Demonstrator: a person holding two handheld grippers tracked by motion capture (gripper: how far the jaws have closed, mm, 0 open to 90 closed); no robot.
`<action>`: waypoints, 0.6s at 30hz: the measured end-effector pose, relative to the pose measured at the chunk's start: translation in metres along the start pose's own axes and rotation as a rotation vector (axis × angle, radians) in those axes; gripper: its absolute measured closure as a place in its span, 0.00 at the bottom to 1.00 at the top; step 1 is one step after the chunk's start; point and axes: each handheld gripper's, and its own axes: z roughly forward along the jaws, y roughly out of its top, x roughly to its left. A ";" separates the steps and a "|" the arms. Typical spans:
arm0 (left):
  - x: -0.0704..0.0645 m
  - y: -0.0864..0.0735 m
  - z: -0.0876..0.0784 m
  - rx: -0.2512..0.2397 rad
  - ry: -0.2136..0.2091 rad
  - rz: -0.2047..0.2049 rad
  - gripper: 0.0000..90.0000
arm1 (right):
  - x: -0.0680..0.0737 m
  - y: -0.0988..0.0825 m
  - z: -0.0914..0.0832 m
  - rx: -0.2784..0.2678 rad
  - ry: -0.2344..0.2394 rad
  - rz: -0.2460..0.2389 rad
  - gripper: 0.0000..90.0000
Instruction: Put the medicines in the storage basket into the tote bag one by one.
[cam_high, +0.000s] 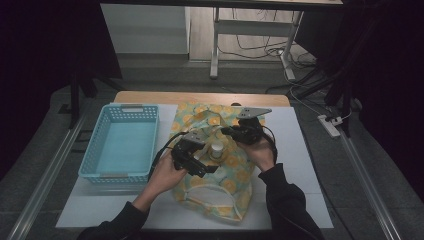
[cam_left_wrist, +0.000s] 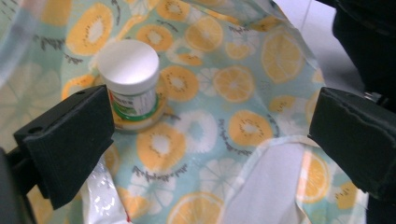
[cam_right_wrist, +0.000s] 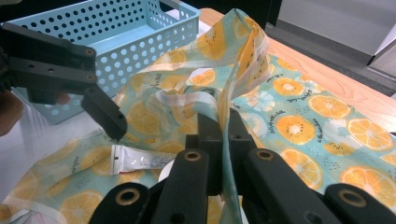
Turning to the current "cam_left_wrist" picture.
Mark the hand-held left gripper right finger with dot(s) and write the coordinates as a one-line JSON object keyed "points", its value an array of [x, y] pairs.
{"points": [[358, 137]]}

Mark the orange-slice print tote bag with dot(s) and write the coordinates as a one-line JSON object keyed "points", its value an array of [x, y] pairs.
{"points": [[236, 84]]}

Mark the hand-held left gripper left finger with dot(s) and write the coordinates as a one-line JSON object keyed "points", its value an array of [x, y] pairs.
{"points": [[65, 140]]}

